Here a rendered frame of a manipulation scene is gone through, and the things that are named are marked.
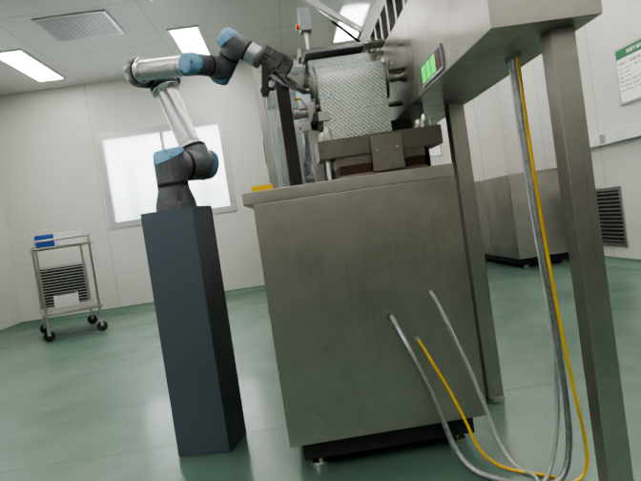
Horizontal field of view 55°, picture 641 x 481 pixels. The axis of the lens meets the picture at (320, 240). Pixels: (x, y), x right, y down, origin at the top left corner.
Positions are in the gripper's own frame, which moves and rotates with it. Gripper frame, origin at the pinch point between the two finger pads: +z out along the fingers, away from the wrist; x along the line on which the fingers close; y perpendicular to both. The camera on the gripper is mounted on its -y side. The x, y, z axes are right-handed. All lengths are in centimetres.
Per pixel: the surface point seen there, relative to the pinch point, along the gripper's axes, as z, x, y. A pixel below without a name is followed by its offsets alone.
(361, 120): 22.9, -8.3, 0.7
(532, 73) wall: 162, 431, 231
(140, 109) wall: -204, 549, -15
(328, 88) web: 7.2, -8.3, 4.2
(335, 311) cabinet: 46, -34, -59
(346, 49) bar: 3.8, 22.7, 28.1
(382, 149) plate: 32.5, -30.0, -8.1
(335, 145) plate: 19.3, -27.9, -14.4
